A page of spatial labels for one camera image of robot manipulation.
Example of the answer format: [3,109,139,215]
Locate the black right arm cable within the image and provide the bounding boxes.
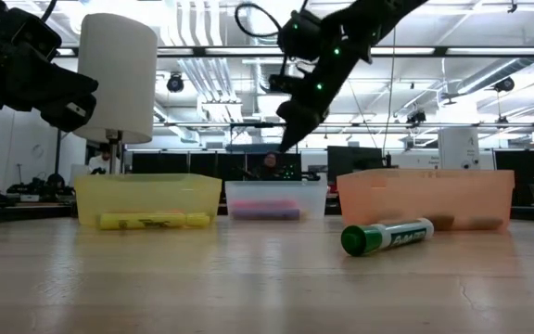
[234,2,292,62]

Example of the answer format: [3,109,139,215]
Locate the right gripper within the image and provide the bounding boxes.
[266,8,375,153]

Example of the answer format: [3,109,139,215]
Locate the white shade wooden base lamp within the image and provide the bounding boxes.
[71,12,159,175]

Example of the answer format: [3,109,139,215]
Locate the orange plastic bin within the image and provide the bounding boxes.
[336,168,515,235]

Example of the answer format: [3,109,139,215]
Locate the black partition wall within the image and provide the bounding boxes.
[130,151,303,182]

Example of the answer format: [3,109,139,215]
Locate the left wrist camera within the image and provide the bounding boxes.
[9,8,63,64]

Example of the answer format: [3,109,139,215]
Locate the black aluminium table frame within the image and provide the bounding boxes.
[0,199,534,225]

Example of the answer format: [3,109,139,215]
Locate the black ceiling spotlight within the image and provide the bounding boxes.
[493,76,516,94]
[165,71,186,94]

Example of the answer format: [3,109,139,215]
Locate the green Expo marker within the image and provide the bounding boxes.
[339,217,436,258]

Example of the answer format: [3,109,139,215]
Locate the clear plastic bin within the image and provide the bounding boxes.
[225,180,330,222]

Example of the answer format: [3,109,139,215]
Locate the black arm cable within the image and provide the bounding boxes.
[234,2,292,62]
[39,0,59,22]

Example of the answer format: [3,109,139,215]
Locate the white round column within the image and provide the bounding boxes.
[437,127,480,171]

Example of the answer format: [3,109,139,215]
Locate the black overhead frame beam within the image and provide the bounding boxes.
[53,45,534,59]

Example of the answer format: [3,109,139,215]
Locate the black monitor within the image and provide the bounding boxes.
[326,146,384,183]

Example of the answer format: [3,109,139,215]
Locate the yellow plastic bin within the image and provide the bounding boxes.
[73,173,223,229]

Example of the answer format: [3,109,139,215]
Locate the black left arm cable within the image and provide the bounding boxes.
[39,0,59,22]

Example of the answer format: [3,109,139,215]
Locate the person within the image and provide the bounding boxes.
[252,151,286,182]
[88,142,122,175]

